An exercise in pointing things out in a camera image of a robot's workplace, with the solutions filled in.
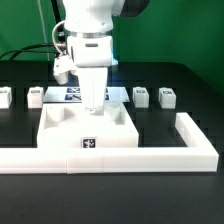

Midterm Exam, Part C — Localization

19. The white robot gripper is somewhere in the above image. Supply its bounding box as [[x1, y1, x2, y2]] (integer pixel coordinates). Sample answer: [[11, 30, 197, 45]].
[[68, 36, 113, 114]]

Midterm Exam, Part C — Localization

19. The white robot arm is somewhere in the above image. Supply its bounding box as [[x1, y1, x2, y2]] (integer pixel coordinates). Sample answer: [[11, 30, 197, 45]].
[[63, 0, 150, 113]]

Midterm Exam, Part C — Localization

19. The white marker sheet with tags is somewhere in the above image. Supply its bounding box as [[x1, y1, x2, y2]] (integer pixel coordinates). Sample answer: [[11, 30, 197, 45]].
[[43, 87, 130, 103]]

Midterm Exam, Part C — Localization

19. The white L-shaped obstacle fence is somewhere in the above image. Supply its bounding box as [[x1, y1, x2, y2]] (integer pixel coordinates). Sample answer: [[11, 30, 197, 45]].
[[0, 113, 219, 174]]

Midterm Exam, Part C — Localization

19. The black cable bundle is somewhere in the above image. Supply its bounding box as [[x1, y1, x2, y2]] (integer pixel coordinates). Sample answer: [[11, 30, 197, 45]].
[[0, 0, 69, 62]]

